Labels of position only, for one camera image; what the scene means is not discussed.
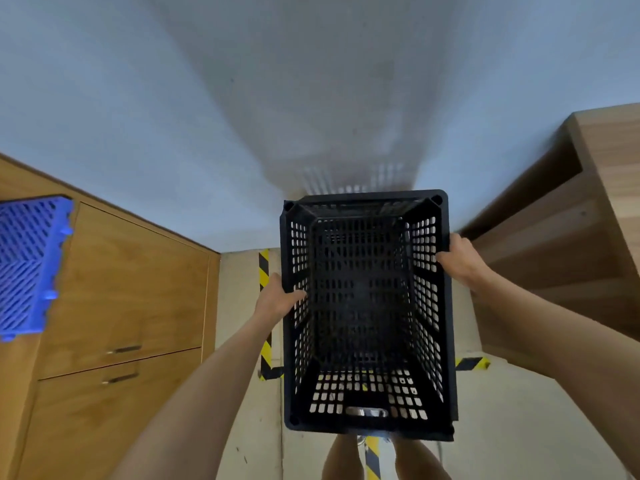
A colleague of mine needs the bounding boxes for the black perforated plastic crate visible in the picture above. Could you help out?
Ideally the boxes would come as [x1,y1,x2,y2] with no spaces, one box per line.
[279,189,459,442]

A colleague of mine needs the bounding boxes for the person's right hand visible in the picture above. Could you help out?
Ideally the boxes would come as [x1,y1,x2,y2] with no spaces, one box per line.
[435,233,492,290]

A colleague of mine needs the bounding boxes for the person's right forearm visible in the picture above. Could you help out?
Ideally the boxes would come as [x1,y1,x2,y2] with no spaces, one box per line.
[470,267,640,480]

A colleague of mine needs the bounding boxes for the wooden shelf unit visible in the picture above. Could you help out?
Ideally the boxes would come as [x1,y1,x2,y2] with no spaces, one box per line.
[457,102,640,380]

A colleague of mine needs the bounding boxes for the blue perforated plastic crate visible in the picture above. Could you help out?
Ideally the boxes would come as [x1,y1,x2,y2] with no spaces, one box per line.
[0,196,75,342]

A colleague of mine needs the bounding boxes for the wooden drawer cabinet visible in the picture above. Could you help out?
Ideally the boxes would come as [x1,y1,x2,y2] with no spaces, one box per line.
[0,154,221,480]

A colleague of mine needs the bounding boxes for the person's legs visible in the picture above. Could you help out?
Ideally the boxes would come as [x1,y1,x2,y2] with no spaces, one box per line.
[321,434,453,480]

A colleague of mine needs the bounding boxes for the person's left forearm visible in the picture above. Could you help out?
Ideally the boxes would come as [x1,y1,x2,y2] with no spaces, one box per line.
[110,312,283,480]

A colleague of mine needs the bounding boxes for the person's left hand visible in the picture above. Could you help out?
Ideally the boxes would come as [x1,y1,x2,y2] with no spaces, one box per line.
[253,273,308,328]

